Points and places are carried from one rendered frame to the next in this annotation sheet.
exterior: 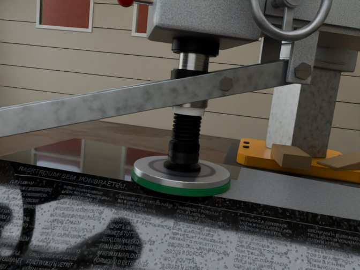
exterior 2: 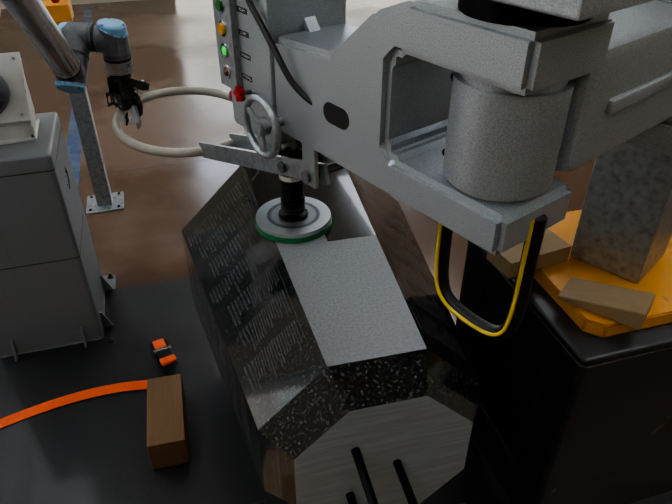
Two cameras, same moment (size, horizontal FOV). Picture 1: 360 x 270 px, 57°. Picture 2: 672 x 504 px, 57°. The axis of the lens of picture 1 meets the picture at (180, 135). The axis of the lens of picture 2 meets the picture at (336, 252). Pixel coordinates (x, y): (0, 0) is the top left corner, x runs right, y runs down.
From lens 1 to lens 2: 157 cm
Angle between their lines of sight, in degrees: 62
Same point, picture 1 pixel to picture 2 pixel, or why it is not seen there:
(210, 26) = not seen: hidden behind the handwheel
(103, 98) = (238, 153)
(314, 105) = (618, 196)
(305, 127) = (599, 225)
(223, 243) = (256, 271)
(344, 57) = (657, 135)
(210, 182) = (272, 231)
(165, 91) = (259, 160)
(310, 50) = (310, 162)
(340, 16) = (315, 143)
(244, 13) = not seen: hidden behind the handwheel
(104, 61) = not seen: outside the picture
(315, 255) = (271, 304)
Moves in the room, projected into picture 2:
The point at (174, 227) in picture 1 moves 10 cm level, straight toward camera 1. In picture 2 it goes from (252, 249) to (218, 258)
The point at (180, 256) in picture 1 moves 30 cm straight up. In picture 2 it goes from (243, 266) to (233, 171)
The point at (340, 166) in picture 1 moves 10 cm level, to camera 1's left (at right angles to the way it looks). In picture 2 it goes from (565, 296) to (537, 275)
